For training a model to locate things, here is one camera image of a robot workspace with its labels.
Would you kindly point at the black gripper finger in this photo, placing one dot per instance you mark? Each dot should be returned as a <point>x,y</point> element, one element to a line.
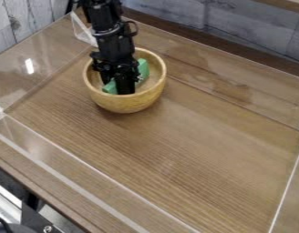
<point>124,78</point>
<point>107,75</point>

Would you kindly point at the clear acrylic corner bracket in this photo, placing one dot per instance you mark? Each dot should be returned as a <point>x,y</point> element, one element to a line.
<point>83,31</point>

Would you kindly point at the round wooden bowl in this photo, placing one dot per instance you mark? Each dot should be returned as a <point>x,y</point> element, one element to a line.
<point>147,92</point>

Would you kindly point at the black metal bracket with bolt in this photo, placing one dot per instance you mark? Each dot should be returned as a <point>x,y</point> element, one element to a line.
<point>32,220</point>

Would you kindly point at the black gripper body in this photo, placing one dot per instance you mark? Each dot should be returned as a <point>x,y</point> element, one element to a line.
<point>114,58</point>

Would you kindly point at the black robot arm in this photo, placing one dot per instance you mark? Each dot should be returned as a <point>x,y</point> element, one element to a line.
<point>103,14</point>

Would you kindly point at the green rectangular block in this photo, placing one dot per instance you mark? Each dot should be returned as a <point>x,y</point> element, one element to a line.
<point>140,67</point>

